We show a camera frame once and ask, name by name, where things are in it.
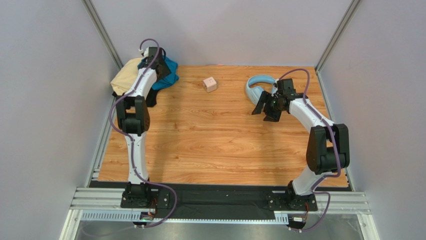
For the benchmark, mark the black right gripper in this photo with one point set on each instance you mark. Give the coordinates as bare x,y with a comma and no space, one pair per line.
268,106

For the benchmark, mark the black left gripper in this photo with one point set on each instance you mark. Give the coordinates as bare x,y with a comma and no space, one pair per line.
166,69

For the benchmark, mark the blue t shirt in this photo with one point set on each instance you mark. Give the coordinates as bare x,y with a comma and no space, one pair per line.
170,79

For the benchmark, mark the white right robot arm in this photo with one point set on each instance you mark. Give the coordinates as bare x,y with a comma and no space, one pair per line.
328,143

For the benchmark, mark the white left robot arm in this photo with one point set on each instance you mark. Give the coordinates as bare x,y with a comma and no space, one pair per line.
134,121

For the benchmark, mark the light blue headphones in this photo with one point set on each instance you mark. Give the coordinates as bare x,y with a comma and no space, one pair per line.
254,92

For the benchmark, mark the black t shirt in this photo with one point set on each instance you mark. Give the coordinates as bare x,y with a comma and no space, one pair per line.
151,98

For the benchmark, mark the beige t shirt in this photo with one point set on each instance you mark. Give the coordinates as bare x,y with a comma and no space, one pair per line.
126,77

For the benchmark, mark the pink cube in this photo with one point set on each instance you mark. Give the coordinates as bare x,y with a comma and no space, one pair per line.
210,84

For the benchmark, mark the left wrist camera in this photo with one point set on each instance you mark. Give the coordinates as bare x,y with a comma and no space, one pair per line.
144,52

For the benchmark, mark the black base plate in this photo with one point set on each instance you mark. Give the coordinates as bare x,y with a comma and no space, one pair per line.
214,202

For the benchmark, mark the aluminium frame rail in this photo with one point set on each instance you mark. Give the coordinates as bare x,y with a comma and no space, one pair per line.
342,215

